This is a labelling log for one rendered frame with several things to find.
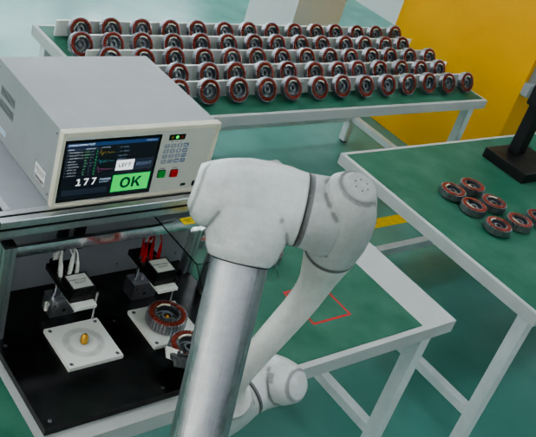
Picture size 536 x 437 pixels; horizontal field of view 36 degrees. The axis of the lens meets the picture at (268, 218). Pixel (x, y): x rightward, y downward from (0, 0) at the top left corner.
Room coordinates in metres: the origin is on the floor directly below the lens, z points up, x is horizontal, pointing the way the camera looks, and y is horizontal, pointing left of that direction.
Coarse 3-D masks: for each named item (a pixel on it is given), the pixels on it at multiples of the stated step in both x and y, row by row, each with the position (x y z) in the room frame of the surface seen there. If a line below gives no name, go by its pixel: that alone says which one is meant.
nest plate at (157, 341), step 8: (128, 312) 1.76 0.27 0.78; (136, 312) 1.77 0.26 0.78; (144, 312) 1.78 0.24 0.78; (136, 320) 1.74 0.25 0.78; (144, 320) 1.75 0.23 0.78; (144, 328) 1.72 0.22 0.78; (192, 328) 1.78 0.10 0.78; (144, 336) 1.70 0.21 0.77; (152, 336) 1.69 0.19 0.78; (160, 336) 1.71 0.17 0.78; (168, 336) 1.72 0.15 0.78; (152, 344) 1.67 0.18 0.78; (160, 344) 1.68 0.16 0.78
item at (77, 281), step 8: (48, 264) 1.69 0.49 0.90; (64, 264) 1.72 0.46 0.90; (56, 272) 1.67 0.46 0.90; (64, 272) 1.69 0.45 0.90; (72, 272) 1.70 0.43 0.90; (80, 272) 1.68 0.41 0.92; (56, 280) 1.65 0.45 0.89; (64, 280) 1.63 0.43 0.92; (72, 280) 1.64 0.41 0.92; (80, 280) 1.65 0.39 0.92; (88, 280) 1.66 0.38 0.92; (56, 288) 1.67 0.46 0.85; (64, 288) 1.63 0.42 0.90; (72, 288) 1.61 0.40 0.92; (80, 288) 1.62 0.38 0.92; (88, 288) 1.63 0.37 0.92; (64, 296) 1.62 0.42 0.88; (72, 296) 1.60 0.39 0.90; (80, 296) 1.62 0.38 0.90; (88, 296) 1.63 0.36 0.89; (72, 304) 1.60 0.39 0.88; (80, 304) 1.61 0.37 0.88; (88, 304) 1.62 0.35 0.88; (96, 304) 1.63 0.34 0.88
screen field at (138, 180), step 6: (120, 174) 1.74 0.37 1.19; (126, 174) 1.75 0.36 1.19; (132, 174) 1.77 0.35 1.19; (138, 174) 1.78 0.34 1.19; (144, 174) 1.79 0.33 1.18; (114, 180) 1.73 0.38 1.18; (120, 180) 1.74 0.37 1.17; (126, 180) 1.76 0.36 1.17; (132, 180) 1.77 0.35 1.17; (138, 180) 1.78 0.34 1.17; (144, 180) 1.80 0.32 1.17; (114, 186) 1.74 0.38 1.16; (120, 186) 1.75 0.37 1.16; (126, 186) 1.76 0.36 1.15; (132, 186) 1.77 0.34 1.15; (138, 186) 1.79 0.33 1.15; (144, 186) 1.80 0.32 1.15
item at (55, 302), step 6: (48, 294) 1.67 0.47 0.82; (60, 294) 1.69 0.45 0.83; (42, 300) 1.68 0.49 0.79; (48, 300) 1.66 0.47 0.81; (54, 300) 1.66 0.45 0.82; (60, 300) 1.67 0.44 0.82; (66, 300) 1.68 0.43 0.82; (42, 306) 1.68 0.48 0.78; (54, 306) 1.65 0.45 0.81; (60, 306) 1.67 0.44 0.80; (66, 306) 1.68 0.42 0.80; (48, 312) 1.66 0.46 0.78; (54, 312) 1.66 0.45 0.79; (60, 312) 1.67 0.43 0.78; (66, 312) 1.68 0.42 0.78; (72, 312) 1.69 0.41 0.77
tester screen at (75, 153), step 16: (80, 144) 1.65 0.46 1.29; (96, 144) 1.68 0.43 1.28; (112, 144) 1.71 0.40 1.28; (128, 144) 1.75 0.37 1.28; (144, 144) 1.78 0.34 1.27; (80, 160) 1.66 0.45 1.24; (96, 160) 1.69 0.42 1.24; (112, 160) 1.72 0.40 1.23; (64, 176) 1.64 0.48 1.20; (80, 176) 1.66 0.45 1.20; (96, 176) 1.70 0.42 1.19; (112, 176) 1.73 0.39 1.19; (96, 192) 1.70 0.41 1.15; (112, 192) 1.73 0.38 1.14
